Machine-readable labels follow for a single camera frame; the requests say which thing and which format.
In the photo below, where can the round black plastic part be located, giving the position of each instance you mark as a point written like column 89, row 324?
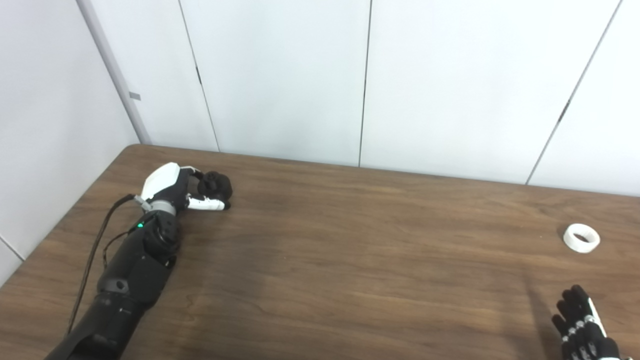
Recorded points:
column 219, row 186

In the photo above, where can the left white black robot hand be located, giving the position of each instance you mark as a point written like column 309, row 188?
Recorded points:
column 162, row 180

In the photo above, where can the grey wall corner trim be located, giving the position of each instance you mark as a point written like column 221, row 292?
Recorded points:
column 117, row 80

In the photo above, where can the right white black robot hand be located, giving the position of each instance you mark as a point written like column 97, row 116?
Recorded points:
column 585, row 340

